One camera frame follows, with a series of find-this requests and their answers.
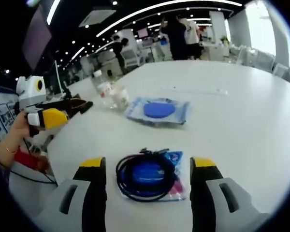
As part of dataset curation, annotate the dark brown object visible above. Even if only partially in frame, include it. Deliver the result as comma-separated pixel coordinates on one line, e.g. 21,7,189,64
37,98,94,115

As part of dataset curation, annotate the clear plastic water bottle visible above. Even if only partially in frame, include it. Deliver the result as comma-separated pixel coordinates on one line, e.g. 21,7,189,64
91,70,115,109

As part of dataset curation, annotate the white flat strip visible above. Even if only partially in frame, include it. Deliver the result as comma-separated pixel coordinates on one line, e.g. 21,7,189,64
163,85,228,97

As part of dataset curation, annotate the ceiling air vent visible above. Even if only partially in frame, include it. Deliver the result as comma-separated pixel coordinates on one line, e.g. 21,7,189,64
78,9,117,29

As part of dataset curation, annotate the white paper cup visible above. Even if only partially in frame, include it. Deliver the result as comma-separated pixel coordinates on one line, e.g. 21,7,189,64
109,86,131,111

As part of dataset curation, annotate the bright window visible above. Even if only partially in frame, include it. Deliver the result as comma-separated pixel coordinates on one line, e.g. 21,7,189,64
245,1,290,70

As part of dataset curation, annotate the thin gold bracelet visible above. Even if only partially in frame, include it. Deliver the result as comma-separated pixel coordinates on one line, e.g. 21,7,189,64
3,142,17,154

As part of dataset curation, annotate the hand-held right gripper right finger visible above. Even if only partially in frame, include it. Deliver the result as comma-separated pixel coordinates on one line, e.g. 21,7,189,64
189,157,269,232

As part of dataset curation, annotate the green potted plant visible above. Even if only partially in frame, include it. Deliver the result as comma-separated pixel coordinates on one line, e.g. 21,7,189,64
219,35,231,47

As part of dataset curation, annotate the blue and white wall poster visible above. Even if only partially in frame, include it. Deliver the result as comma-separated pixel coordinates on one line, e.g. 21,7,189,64
0,84,21,136

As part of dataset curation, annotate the group of white chairs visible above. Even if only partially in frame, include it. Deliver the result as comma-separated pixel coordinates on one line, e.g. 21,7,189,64
120,41,290,80

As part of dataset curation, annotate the light blue packet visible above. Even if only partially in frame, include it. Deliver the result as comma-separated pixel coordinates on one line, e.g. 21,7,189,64
125,96,191,127

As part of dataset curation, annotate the white table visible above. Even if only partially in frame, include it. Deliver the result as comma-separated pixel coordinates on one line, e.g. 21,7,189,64
37,59,290,232

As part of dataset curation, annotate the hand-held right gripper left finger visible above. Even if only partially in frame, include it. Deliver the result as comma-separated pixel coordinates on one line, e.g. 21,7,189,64
37,157,107,232

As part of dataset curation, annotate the person's left hand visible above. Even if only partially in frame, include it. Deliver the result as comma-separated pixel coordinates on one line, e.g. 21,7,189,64
4,112,32,148

